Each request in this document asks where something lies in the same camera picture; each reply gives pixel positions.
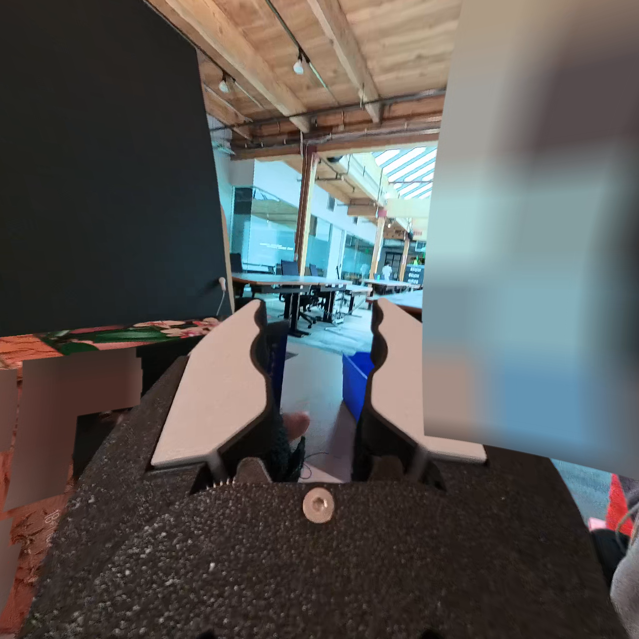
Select background office desks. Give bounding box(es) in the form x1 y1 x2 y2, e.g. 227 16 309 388
230 270 425 335

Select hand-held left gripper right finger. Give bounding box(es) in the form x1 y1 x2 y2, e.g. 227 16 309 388
358 298 487 485

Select black flower print box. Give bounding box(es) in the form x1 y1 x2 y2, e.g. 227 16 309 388
0 318 225 620

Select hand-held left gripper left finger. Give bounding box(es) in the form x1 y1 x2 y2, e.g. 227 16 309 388
150 300 280 470

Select black panel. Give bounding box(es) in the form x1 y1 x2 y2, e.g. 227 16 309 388
0 0 232 335

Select blue plastic bin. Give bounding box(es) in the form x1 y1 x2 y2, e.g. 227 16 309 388
268 335 376 422

